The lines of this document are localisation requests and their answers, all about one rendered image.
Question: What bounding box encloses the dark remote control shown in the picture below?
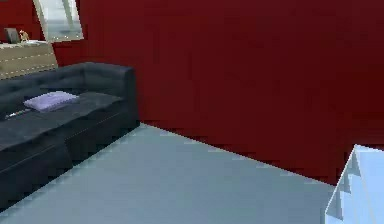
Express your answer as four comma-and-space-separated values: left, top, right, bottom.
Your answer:
4, 109, 32, 120

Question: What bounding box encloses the dark grey sofa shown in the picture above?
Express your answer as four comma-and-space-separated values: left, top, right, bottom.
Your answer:
0, 61, 141, 212

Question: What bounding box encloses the grey picture frame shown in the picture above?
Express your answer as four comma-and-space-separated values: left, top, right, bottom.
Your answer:
3, 27, 21, 44

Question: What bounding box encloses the pale blue table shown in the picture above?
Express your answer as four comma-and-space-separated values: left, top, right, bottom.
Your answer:
321, 143, 384, 224

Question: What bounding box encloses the lavender pillow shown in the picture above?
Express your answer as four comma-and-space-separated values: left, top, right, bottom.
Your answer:
23, 91, 80, 113

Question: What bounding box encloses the tan wooden dresser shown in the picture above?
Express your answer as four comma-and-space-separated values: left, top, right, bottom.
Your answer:
0, 40, 60, 81

